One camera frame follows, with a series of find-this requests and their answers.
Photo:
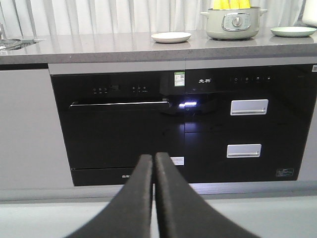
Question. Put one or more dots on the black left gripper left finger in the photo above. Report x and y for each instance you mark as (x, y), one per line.
(128, 215)

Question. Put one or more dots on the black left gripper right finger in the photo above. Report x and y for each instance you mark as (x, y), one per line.
(182, 213)

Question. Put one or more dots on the white rice cooker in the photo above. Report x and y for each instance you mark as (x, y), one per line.
(310, 13)

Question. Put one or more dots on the light green round plate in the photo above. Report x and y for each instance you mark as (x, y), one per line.
(293, 31)

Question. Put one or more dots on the white pleated curtain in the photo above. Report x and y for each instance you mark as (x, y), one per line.
(21, 18)

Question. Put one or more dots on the pale green electric cooking pot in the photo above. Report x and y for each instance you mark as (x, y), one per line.
(233, 24)

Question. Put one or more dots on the yellow corn cob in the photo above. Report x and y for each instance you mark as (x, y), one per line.
(221, 4)
(244, 4)
(234, 4)

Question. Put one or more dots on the black drawer disinfection cabinet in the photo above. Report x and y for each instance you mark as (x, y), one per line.
(247, 120)

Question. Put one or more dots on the black built-in dishwasher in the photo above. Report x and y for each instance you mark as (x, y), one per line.
(111, 113)

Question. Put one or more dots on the grey left cabinet door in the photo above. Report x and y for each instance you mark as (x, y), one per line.
(32, 150)

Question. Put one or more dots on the beige round plate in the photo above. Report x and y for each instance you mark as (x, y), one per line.
(171, 37)

